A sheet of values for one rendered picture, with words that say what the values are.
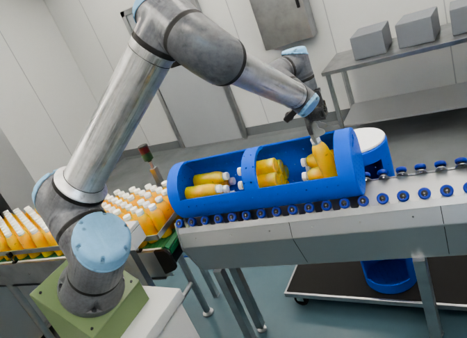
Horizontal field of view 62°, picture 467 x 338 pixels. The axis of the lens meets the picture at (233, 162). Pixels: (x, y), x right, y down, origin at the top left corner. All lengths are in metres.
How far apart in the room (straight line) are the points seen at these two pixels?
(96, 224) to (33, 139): 5.33
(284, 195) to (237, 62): 0.89
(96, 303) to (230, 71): 0.74
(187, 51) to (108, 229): 0.51
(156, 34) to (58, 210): 0.54
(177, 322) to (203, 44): 0.89
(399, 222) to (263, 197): 0.55
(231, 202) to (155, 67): 0.95
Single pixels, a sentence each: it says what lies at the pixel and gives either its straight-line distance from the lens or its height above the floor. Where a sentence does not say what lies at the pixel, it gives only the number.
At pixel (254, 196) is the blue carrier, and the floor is 1.08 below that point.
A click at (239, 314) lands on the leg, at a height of 0.32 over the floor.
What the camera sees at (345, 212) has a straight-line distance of 1.68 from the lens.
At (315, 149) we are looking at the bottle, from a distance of 1.58.
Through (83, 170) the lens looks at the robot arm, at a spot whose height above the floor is 1.60.
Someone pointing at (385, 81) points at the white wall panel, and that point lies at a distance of 4.92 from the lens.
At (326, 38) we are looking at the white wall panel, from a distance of 4.88.
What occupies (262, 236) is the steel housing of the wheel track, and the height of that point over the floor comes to 0.86.
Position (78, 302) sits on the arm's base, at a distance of 1.22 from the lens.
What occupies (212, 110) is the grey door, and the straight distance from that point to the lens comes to 5.74.
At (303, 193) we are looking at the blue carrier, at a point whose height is 1.06.
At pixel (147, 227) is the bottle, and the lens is 2.05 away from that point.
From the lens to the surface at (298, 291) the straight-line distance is 2.55.
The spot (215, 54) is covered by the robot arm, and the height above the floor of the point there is 1.76.
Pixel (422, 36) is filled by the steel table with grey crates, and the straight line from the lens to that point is 3.98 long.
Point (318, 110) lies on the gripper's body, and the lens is 1.50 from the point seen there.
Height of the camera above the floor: 1.85
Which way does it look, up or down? 22 degrees down
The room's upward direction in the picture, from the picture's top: 22 degrees counter-clockwise
